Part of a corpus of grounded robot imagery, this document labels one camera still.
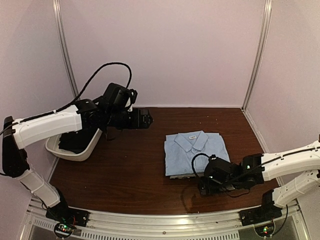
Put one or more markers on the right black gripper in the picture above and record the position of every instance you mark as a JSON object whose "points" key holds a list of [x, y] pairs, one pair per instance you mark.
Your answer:
{"points": [[202, 187]]}

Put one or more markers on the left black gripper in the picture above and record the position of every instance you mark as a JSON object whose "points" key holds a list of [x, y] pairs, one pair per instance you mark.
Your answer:
{"points": [[136, 123]]}

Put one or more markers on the grey shirt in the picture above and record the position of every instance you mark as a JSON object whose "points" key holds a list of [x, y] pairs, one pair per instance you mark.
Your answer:
{"points": [[182, 176]]}

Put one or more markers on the light blue shirt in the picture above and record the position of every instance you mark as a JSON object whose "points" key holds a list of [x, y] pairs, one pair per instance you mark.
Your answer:
{"points": [[180, 149]]}

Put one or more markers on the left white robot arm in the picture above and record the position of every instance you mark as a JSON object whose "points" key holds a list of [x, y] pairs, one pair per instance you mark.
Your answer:
{"points": [[20, 133]]}

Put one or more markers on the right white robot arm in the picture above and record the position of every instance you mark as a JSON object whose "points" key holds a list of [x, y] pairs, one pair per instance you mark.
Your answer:
{"points": [[304, 161]]}

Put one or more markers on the black shirt in basket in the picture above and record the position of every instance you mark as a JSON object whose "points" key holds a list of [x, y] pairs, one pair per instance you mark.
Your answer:
{"points": [[76, 142]]}

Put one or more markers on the white plastic basket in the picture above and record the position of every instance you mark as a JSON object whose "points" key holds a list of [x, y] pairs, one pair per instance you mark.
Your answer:
{"points": [[51, 146]]}

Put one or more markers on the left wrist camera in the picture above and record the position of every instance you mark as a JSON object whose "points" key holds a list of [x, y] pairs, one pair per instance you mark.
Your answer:
{"points": [[132, 99]]}

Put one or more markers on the front aluminium rail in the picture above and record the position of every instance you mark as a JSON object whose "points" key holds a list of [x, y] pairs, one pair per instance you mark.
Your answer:
{"points": [[221, 225]]}

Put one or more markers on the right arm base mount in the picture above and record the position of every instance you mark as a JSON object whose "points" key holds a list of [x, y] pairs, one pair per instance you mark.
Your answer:
{"points": [[266, 212]]}

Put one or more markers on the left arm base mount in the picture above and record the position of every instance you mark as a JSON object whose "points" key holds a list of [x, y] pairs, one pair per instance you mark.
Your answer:
{"points": [[67, 215]]}

